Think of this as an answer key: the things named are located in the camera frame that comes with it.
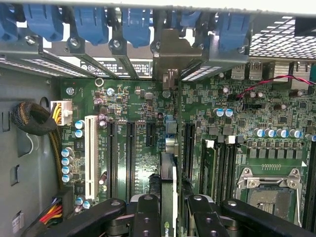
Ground CPU socket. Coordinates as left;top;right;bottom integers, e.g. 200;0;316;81
236;166;304;229

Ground short black expansion slot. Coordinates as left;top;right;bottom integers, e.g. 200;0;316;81
145;122;157;147

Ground white expansion slot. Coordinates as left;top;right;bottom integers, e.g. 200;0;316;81
84;115;99;201

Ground green motherboard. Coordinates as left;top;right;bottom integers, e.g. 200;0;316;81
59;74;316;237

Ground grey power supply unit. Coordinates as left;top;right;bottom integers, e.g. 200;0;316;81
0;66;62;237

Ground blue slot latch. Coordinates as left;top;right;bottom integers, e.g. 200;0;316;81
120;7;152;49
73;6;110;46
170;11;202;28
0;4;18;42
216;12;250;52
23;4;64;42

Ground open black PC case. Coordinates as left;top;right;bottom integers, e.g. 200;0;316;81
0;0;316;237

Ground multicolour power wire bundle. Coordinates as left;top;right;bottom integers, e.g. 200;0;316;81
37;189;75;227

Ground thin red black wire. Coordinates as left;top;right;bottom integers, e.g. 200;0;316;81
236;75;316;100

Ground black sleeved power wire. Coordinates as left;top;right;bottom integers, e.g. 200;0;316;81
11;99;74;191

